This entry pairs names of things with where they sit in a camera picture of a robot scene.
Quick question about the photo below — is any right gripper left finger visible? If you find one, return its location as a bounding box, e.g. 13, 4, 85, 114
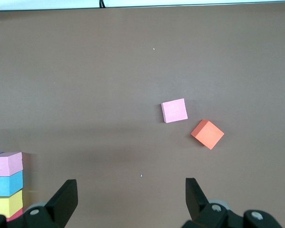
0, 179, 78, 228

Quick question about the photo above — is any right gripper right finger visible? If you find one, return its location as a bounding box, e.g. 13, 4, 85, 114
182, 177, 282, 228

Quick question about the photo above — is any red foam block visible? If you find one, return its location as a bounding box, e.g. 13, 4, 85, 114
6, 208, 24, 223

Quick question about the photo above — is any yellow foam block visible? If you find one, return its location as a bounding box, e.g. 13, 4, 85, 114
0, 189, 24, 219

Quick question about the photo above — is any blue foam block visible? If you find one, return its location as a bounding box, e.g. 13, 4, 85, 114
0, 170, 24, 197

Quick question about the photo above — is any pink foam block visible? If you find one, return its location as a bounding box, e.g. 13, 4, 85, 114
161, 98, 189, 124
0, 152, 24, 178

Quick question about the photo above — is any orange foam block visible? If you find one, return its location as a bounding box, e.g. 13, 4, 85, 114
190, 119, 225, 151

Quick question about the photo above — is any brown paper table cover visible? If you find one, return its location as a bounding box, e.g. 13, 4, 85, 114
0, 4, 285, 228

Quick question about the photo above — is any white table edge rail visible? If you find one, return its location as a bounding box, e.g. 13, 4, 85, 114
0, 0, 285, 11

